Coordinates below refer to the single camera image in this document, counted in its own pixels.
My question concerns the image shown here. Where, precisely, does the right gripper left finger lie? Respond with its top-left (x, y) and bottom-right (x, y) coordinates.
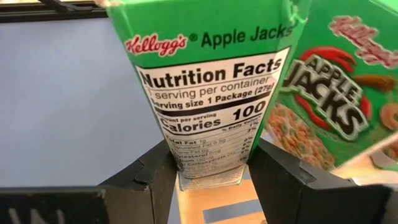
top-left (102, 140), bottom-right (178, 224)

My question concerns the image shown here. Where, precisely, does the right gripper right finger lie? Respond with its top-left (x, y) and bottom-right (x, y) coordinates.
top-left (248, 138), bottom-right (392, 224)

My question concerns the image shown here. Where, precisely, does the green Apple Jacks cereal box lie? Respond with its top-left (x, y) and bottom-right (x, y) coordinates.
top-left (105, 0), bottom-right (312, 191)
top-left (264, 0), bottom-right (398, 172)

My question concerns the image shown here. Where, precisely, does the wooden slatted shelf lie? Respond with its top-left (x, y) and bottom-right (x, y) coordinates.
top-left (175, 133), bottom-right (398, 224)

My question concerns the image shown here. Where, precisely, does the blue-grey table mat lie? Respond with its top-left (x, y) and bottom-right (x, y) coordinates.
top-left (0, 17), bottom-right (262, 224)

